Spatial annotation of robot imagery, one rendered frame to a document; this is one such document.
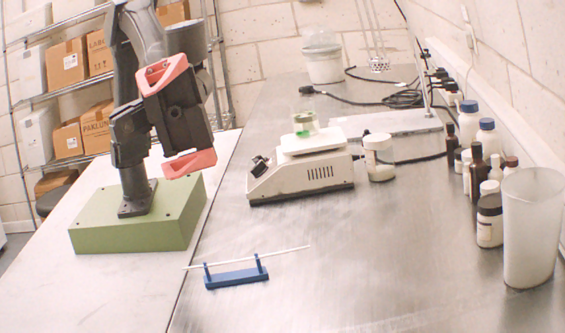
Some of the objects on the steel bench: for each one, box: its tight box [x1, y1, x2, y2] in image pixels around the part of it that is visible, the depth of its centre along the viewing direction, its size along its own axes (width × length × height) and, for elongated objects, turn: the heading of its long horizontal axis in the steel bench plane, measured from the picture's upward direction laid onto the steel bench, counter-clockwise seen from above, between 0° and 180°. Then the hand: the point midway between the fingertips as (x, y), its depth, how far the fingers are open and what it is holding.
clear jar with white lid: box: [363, 133, 396, 182], centre depth 142 cm, size 6×6×8 cm
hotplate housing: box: [246, 145, 360, 204], centre depth 145 cm, size 22×13×8 cm, turn 121°
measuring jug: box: [500, 165, 565, 289], centre depth 85 cm, size 18×13×15 cm
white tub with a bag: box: [300, 22, 345, 85], centre depth 237 cm, size 14×14×21 cm
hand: (162, 133), depth 76 cm, fingers open, 9 cm apart
